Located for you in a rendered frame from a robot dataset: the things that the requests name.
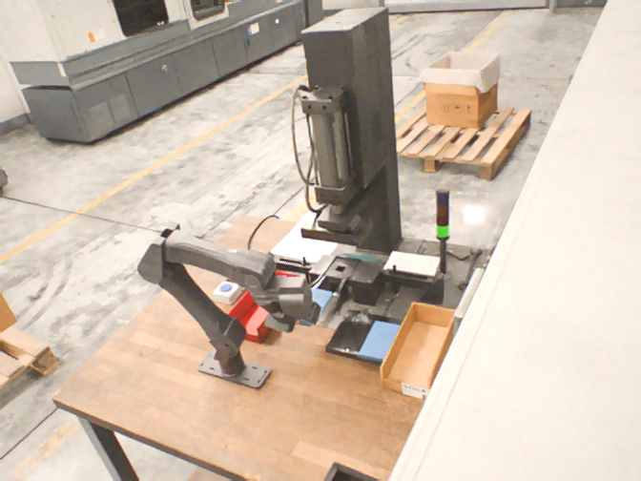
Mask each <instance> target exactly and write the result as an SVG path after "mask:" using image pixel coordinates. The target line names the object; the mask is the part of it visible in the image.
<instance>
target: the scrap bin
mask: <svg viewBox="0 0 641 481"><path fill-rule="evenodd" d="M276 271H277V276H286V278H299V277H300V275H295V274H289V273H283V271H278V270H276ZM228 315H229V316H230V317H231V318H234V317H237V318H238V319H239V320H240V322H241V323H242V324H243V325H244V326H245V329H247V331H248V334H247V336H245V338H244V340H248V342H252V343H256V344H261V345H262V344H263V343H264V340H265V339H266V338H267V336H268V335H269V334H270V332H271V331H272V330H273V329H269V328H267V327H265V325H264V324H265V321H266V318H267V315H268V313H267V311H266V310H264V309H263V308H262V307H261V306H258V305H257V304H256V303H255V302H254V297H253V296H251V295H250V292H249V290H248V291H246V292H245V293H244V294H243V296H242V297H241V298H240V299H239V301H238V302H237V303H236V305H235V306H234V307H232V308H231V309H230V310H229V311H228Z"/></svg>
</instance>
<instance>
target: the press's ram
mask: <svg viewBox="0 0 641 481"><path fill-rule="evenodd" d="M377 187H378V182H377V179H376V178H372V181H371V182H370V183H369V184H368V186H367V187H365V188H364V189H361V188H358V194H357V195H356V196H354V197H352V199H350V200H349V201H348V202H347V203H348V204H347V205H346V208H341V206H340V205H338V204H330V203H329V205H328V208H327V209H325V210H324V211H323V212H319V213H317V214H315V213H312V214H311V215H310V216H309V218H308V219H307V221H306V222H305V223H304V224H303V225H302V226H301V227H300V232H301V237H302V238H303V239H308V240H315V241H328V242H334V243H341V244H348V246H355V247H360V246H361V244H362V242H363V241H364V239H366V238H367V236H368V235H369V232H370V231H371V229H372V228H373V227H372V218H371V217H363V216H360V215H358V213H359V212H360V211H361V209H362V208H363V206H364V204H365V203H367V202H368V200H369V199H370V198H371V196H372V195H373V194H374V191H375V190H376V189H377Z"/></svg>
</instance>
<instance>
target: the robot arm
mask: <svg viewBox="0 0 641 481"><path fill-rule="evenodd" d="M183 264H187V265H191V266H195V267H198V268H201V269H204V270H209V271H212V272H215V274H218V275H220V276H223V277H225V278H227V279H229V280H230V281H232V282H237V283H238V285H239V287H242V288H246V289H248V290H249V292H250V295H251V296H253V297H254V302H255V303H256V304H257V305H258V306H261V307H262V308H263V309H264V310H266V311H267V313H268V315H267V318H266V321H265V324H264V325H265V327H267V328H269V329H276V330H280V331H282V332H285V333H289V332H290V333H291V332H293V330H294V327H295V324H298V323H299V320H303V321H306V322H308V323H310V324H317V322H318V321H319V320H320V317H321V306H320V305H319V304H318V303H316V302H312V290H311V287H310V286H309V284H308V282H307V280H306V279H305V278H286V276H277V271H276V267H277V264H276V261H274V260H273V258H272V257H271V256H270V255H268V254H266V253H263V252H259V251H256V250H253V249H251V250H250V251H245V250H242V249H231V248H227V247H223V246H218V244H215V243H212V242H208V241H205V240H199V239H197V238H194V237H192V236H188V235H186V234H185V233H183V231H181V230H180V223H178V222H174V221H172V222H170V223H169V224H168V225H167V227H166V228H165V229H164V230H163V233H162V234H160V236H159V237H156V238H155V239H154V240H153V241H152V242H151V243H150V246H149V248H148V249H147V251H146V252H144V254H143V256H142V257H141V259H140V262H139V263H138V265H137V267H136V269H137V272H138V275H139V277H140V278H141V279H142V280H144V281H146V282H150V283H153V284H156V283H157V284H158V285H159V287H161V289H163V290H165V291H167V292H168V293H169V294H170V295H171V296H173V297H174V298H175V299H177V300H178V302H179V303H180V304H181V305H182V307H183V308H184V309H185V310H186V311H187V312H188V313H189V314H191V316H192V317H193V318H194V319H195V320H196V322H197V323H198V324H199V325H200V327H201V329H202V330H203V331H204V332H205V334H206V336H207V337H208V338H209V341H208V342H209V344H210V345H211V346H212V347H213V348H214V349H215V350H216V351H210V352H209V353H208V354H207V355H206V356H205V358H204V360H203V361H201V362H200V363H199V364H198V365H197V367H196V369H197V371H199V373H203V374H206V375H210V376H213V377H217V378H219V379H223V380H226V381H229V382H233V383H236V384H240V385H241V386H243V387H249V388H252V389H255V390H259V389H261V388H262V387H263V385H264V383H265V381H266V380H267V378H268V377H269V376H270V374H271V368H270V367H269V366H263V365H258V364H255V363H251V362H248V361H244V360H243V359H242V356H241V352H240V347H241V345H242V343H243V340H244V338H245V336H247V334H248V331H247V329H245V326H244V325H243V324H242V323H241V322H240V320H239V319H238V318H237V317H234V318H231V317H230V316H229V315H228V313H226V312H225V311H223V310H222V309H221V308H220V307H218V306H217V305H216V304H215V303H214V302H213V300H212V299H211V298H210V297H209V296H208V295H207V294H206V293H204V291H203V290H202V289H201V288H200V287H199V285H198V284H197V283H196V281H195V280H194V279H193V278H192V276H190V275H189V272H188V271H187V269H186V267H185V266H184V265H183Z"/></svg>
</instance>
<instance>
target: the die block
mask: <svg viewBox="0 0 641 481"><path fill-rule="evenodd" d="M383 271H384V267H383V270H382V271H381V274H380V276H378V277H377V279H376V280H375V281H374V283H373V286H372V287H371V286H366V284H360V283H354V282H348V286H349V287H351V290H352V298H354V303H359V304H364V305H370V306H374V305H375V303H376V302H377V300H378V298H379V297H380V296H381V294H382V292H383V290H384V288H385V281H384V279H383ZM309 277H310V282H311V284H312V282H315V281H316V280H317V279H318V278H319V277H316V276H310V275H309ZM339 283H341V281H338V280H332V279H327V278H325V280H324V281H323V283H322V284H321V285H320V288H319V290H324V291H330V292H333V293H334V292H335V290H336V289H337V287H338V286H339Z"/></svg>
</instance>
